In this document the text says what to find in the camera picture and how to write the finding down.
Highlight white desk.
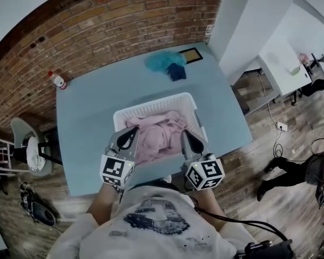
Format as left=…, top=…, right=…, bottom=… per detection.
left=231, top=40, right=314, bottom=111

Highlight white wooden stool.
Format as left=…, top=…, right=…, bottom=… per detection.
left=0, top=136, right=17, bottom=176

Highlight black equipment pack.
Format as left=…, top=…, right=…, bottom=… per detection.
left=237, top=238, right=294, bottom=259

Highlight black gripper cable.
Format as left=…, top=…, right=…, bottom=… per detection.
left=193, top=198, right=288, bottom=243

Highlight vase with pink flowers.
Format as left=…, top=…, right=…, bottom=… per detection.
left=286, top=51, right=312, bottom=77

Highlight person's right forearm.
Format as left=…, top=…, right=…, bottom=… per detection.
left=190, top=189, right=228, bottom=236

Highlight black oval device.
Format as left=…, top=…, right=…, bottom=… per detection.
left=19, top=182, right=58, bottom=227

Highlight navy blue cloth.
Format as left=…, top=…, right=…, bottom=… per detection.
left=166, top=63, right=187, bottom=82

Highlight black office chair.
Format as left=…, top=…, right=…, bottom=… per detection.
left=291, top=78, right=324, bottom=107

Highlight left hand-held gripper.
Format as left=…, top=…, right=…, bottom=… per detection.
left=99, top=126, right=140, bottom=188

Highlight black framed tan board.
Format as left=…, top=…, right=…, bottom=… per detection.
left=178, top=46, right=204, bottom=65

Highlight white plastic laundry basket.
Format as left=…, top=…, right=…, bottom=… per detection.
left=112, top=92, right=208, bottom=167

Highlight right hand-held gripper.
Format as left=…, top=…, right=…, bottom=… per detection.
left=180, top=129, right=226, bottom=192

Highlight person's left forearm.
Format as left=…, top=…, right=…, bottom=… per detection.
left=86, top=183, right=123, bottom=228

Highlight person's white printed shirt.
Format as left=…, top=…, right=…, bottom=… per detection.
left=45, top=183, right=257, bottom=259

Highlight red-capped water bottle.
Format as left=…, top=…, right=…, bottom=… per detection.
left=48, top=70, right=68, bottom=91

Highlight grey shell chair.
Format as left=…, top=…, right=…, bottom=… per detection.
left=10, top=117, right=63, bottom=176

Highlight pink garment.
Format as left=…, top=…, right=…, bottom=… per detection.
left=125, top=110, right=188, bottom=165

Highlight person's black trousers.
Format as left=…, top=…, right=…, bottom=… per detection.
left=129, top=180, right=180, bottom=192

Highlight white crumpled garment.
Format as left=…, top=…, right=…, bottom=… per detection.
left=26, top=138, right=48, bottom=172

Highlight teal fluffy cloth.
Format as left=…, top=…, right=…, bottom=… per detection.
left=143, top=50, right=188, bottom=74

